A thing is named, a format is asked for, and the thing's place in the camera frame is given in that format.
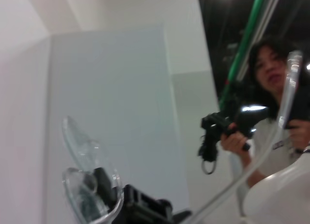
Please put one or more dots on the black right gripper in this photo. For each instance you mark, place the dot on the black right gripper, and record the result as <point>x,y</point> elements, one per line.
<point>145,209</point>

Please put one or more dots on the clear transparent glasses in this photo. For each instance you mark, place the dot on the clear transparent glasses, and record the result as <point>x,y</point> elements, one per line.
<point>77,146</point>

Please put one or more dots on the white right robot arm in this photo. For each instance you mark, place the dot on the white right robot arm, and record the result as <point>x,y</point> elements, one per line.
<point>278,197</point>

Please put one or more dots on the operator right hand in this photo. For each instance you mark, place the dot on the operator right hand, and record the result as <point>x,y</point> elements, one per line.
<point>235,144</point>

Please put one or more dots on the operator left hand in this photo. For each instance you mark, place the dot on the operator left hand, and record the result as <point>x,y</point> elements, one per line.
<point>301,134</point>

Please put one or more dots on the person in white shirt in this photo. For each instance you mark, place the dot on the person in white shirt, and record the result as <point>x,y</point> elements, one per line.
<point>271,66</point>

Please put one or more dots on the green ceiling pipe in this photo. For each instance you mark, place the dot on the green ceiling pipe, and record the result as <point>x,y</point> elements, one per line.
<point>249,27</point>

